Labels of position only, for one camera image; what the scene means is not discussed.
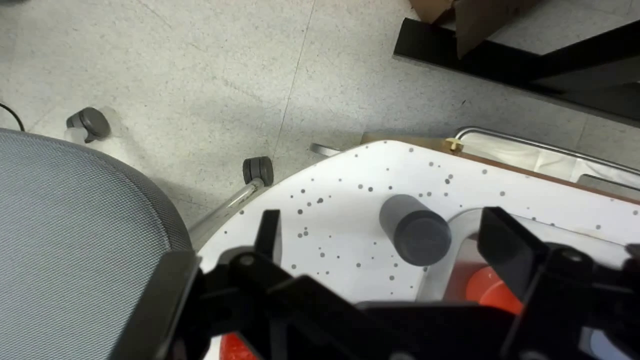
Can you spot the orange plastic object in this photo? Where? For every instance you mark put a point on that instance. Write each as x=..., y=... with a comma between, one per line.
x=235, y=347

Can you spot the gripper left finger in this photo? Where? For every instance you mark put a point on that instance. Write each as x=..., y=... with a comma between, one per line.
x=240, y=295

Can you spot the orange cup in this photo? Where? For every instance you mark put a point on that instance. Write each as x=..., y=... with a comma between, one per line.
x=487, y=292

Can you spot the grey mesh office chair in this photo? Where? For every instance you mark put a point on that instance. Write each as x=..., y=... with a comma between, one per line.
x=75, y=240

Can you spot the clear plastic container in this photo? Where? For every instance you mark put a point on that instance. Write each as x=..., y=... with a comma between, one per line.
x=457, y=227

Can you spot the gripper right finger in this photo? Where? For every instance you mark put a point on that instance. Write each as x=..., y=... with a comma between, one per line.
x=520, y=250

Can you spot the black metal table frame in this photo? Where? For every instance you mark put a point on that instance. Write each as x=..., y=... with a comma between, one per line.
x=480, y=57

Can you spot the metal frame with white bag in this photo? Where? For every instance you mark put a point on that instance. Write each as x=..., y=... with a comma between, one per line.
x=530, y=155

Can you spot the grey cylinder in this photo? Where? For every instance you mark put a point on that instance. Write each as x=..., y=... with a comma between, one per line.
x=417, y=232

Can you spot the brown cardboard box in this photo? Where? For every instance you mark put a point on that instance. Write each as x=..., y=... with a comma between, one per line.
x=470, y=17

